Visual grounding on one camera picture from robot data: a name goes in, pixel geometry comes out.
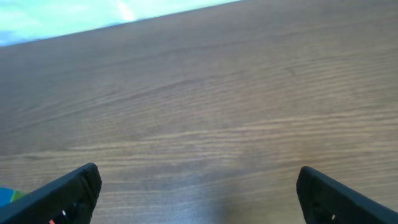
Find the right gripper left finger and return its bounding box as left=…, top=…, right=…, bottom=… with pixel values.
left=0, top=162, right=103, bottom=224

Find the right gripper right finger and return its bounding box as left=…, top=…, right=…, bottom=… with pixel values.
left=295, top=166, right=398, bottom=224

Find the green cube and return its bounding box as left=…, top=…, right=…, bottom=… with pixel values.
left=10, top=189, right=27, bottom=203

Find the blue cube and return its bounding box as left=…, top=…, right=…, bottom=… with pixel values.
left=0, top=186, right=15, bottom=208

